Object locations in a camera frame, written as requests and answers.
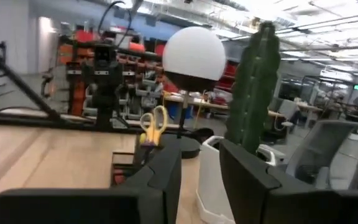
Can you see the small red box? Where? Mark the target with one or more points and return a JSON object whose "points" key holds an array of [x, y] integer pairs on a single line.
{"points": [[120, 179]]}

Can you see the tall green cactus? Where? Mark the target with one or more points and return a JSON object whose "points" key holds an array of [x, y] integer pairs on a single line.
{"points": [[253, 93]]}

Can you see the white office chair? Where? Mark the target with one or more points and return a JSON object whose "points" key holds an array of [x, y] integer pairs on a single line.
{"points": [[322, 146]]}

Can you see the white angular plant pot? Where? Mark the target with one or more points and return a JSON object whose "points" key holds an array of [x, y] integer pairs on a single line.
{"points": [[210, 186]]}

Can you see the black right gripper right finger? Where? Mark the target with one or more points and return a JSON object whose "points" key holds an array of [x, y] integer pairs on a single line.
{"points": [[247, 186]]}

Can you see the storage bin rack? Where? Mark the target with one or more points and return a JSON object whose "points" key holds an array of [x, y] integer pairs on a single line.
{"points": [[145, 90]]}

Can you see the white globe table lamp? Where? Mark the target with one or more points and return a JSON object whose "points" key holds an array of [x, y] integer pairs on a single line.
{"points": [[194, 53]]}

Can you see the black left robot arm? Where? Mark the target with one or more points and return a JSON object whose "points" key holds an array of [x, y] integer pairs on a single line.
{"points": [[104, 105]]}

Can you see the black mesh desk organizer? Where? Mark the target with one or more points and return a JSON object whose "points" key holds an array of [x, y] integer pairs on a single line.
{"points": [[138, 155]]}

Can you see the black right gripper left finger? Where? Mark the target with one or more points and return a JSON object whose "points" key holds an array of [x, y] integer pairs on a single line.
{"points": [[163, 186]]}

